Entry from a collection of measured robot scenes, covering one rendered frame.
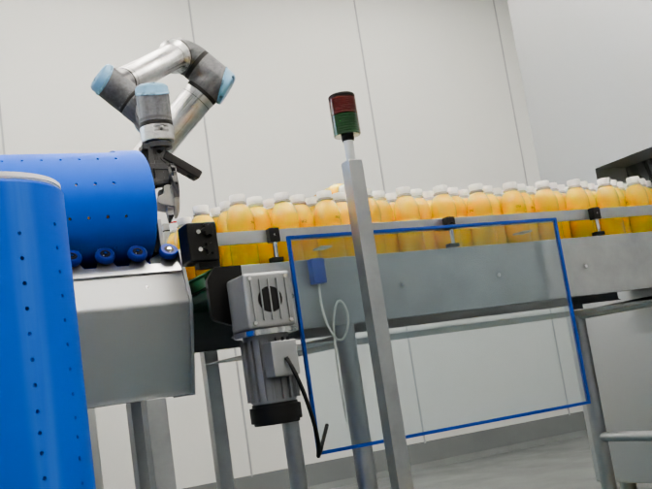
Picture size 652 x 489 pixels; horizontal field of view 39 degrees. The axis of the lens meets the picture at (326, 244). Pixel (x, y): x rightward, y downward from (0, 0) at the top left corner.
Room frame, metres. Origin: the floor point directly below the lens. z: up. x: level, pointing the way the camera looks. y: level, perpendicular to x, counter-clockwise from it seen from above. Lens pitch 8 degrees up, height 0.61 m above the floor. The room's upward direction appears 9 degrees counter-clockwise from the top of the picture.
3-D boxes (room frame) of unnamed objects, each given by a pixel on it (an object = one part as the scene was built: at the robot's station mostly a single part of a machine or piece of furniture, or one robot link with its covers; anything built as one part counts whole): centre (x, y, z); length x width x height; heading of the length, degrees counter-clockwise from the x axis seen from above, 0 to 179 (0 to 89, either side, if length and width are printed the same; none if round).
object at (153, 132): (2.42, 0.41, 1.32); 0.10 x 0.09 x 0.05; 27
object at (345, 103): (2.09, -0.09, 1.23); 0.06 x 0.06 x 0.04
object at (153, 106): (2.43, 0.41, 1.41); 0.10 x 0.09 x 0.12; 15
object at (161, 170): (2.42, 0.41, 1.24); 0.09 x 0.08 x 0.12; 117
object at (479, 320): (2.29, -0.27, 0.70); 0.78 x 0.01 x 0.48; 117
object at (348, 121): (2.09, -0.09, 1.18); 0.06 x 0.06 x 0.05
